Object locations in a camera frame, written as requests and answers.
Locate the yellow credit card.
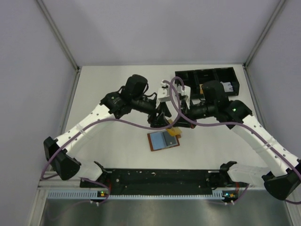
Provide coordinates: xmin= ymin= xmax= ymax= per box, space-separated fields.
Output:
xmin=166 ymin=127 xmax=182 ymax=137

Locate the brown leather card holder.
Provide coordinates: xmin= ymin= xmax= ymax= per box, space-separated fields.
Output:
xmin=147 ymin=130 xmax=182 ymax=152

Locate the grey credit card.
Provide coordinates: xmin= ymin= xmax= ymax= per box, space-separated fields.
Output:
xmin=162 ymin=131 xmax=178 ymax=147

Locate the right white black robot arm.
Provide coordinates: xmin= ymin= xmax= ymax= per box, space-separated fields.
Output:
xmin=175 ymin=77 xmax=301 ymax=201

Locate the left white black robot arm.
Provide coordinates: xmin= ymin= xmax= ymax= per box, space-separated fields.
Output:
xmin=43 ymin=74 xmax=170 ymax=181

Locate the yellow card in tray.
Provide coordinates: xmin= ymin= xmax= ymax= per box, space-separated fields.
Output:
xmin=199 ymin=84 xmax=204 ymax=95

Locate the white card in tray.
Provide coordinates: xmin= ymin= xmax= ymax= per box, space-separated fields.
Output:
xmin=220 ymin=82 xmax=234 ymax=93

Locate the black three-compartment organizer tray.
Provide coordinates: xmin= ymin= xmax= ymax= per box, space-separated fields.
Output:
xmin=175 ymin=67 xmax=240 ymax=99

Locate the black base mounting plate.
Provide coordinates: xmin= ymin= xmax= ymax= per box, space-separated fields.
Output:
xmin=79 ymin=168 xmax=247 ymax=195

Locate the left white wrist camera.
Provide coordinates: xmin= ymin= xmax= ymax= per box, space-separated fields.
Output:
xmin=157 ymin=81 xmax=170 ymax=105

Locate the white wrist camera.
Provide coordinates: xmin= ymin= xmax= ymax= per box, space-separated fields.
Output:
xmin=177 ymin=85 xmax=191 ymax=109
xmin=157 ymin=81 xmax=170 ymax=105

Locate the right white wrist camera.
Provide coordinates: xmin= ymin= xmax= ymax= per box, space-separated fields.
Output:
xmin=177 ymin=85 xmax=191 ymax=109

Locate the grey slotted cable duct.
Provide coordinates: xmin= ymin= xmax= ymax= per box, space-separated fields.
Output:
xmin=47 ymin=190 xmax=235 ymax=200

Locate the aluminium front frame rail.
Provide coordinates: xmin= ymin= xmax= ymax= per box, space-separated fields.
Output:
xmin=39 ymin=168 xmax=277 ymax=188

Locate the right aluminium corner post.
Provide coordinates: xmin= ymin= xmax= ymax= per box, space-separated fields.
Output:
xmin=243 ymin=0 xmax=289 ymax=69

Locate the aluminium corner post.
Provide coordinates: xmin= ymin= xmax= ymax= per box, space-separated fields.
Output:
xmin=34 ymin=0 xmax=80 ymax=71
xmin=243 ymin=0 xmax=289 ymax=69

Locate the left aluminium corner post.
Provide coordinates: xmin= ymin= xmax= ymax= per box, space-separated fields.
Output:
xmin=34 ymin=0 xmax=80 ymax=71

